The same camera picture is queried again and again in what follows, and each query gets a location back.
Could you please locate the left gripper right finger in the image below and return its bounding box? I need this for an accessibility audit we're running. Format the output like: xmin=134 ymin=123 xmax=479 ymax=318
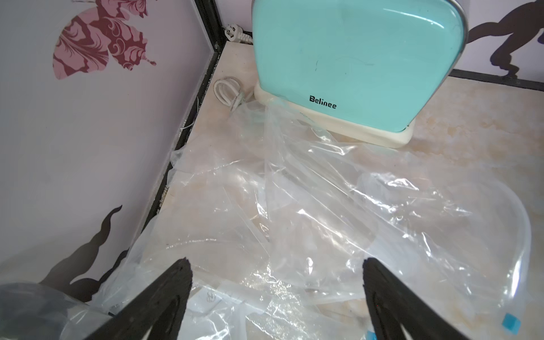
xmin=362 ymin=258 xmax=467 ymax=339

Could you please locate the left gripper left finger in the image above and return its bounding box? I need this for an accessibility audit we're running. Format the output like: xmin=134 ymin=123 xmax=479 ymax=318
xmin=87 ymin=258 xmax=193 ymax=340

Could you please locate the blue-zip zip-top bag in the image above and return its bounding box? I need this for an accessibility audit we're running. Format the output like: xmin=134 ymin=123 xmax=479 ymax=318
xmin=178 ymin=280 xmax=375 ymax=339

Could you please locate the mint green toaster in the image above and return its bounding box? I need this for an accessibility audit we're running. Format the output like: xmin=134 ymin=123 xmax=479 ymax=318
xmin=252 ymin=0 xmax=468 ymax=148

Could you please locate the white toaster power cord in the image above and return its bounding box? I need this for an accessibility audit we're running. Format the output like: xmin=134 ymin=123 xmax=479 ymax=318
xmin=212 ymin=23 xmax=256 ymax=112

